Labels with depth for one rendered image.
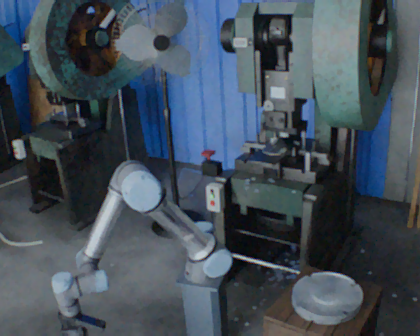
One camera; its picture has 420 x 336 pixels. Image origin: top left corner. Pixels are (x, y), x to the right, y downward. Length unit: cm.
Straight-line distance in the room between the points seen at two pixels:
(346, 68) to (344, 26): 16
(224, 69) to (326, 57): 208
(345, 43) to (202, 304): 118
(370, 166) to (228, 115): 127
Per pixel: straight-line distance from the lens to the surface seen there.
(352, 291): 187
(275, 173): 216
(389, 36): 199
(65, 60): 279
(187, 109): 398
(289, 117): 215
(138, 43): 264
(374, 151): 337
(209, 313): 188
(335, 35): 166
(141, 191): 137
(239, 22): 213
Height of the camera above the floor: 154
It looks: 22 degrees down
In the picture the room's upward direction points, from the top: 4 degrees counter-clockwise
